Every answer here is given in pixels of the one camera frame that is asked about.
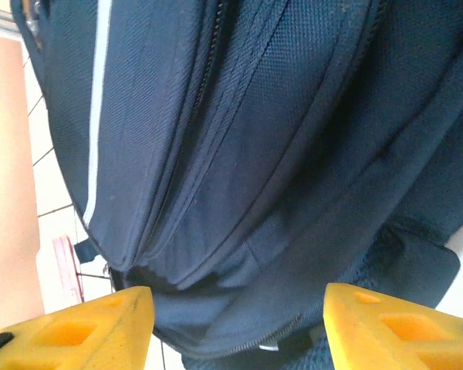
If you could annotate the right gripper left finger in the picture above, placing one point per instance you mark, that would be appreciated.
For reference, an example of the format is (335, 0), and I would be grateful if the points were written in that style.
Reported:
(100, 339)

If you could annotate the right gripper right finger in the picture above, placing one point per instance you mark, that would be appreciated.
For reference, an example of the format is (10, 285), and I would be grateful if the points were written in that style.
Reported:
(370, 339)

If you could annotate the navy blue student backpack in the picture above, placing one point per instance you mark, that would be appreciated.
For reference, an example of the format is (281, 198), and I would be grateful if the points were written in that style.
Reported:
(254, 154)

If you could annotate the aluminium frame post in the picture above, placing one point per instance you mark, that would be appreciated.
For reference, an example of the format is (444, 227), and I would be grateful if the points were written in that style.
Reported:
(0, 21)

